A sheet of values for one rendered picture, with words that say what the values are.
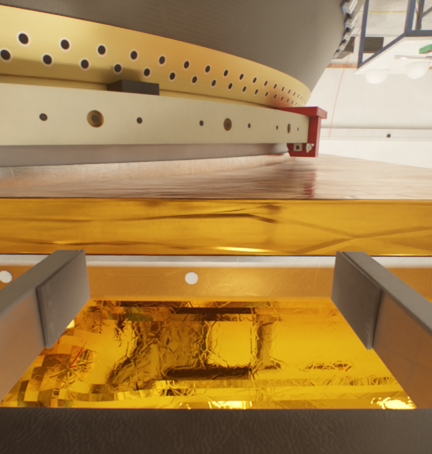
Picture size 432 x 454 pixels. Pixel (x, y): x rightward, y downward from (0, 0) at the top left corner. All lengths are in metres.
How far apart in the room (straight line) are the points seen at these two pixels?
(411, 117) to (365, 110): 0.80
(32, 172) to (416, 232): 0.35
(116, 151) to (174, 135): 0.07
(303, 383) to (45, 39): 0.36
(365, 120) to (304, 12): 5.68
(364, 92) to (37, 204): 6.06
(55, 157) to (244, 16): 0.27
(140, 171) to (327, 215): 0.22
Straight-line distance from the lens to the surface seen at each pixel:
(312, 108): 0.60
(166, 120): 0.34
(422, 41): 3.72
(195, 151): 0.44
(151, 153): 0.40
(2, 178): 0.36
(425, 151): 6.71
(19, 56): 0.35
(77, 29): 0.35
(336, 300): 0.16
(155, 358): 0.28
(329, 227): 0.27
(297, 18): 0.54
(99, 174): 0.37
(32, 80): 0.37
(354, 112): 6.14
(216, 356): 0.27
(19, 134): 0.31
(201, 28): 0.41
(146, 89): 0.36
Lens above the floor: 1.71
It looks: 16 degrees up
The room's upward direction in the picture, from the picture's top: 180 degrees counter-clockwise
